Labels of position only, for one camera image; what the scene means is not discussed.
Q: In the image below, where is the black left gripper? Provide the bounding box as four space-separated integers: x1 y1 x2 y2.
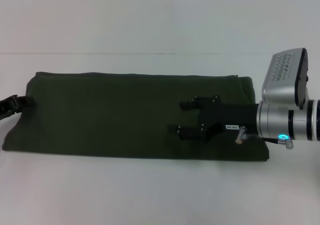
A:
0 94 33 121

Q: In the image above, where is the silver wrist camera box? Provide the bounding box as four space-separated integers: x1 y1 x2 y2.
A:
261 47 311 111

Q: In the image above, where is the dark green t-shirt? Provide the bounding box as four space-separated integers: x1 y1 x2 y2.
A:
1 71 271 163

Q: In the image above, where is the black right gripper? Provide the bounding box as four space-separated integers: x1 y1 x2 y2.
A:
167 94 260 141

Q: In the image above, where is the black right cable metal plug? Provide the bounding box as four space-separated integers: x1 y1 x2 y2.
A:
235 126 295 150

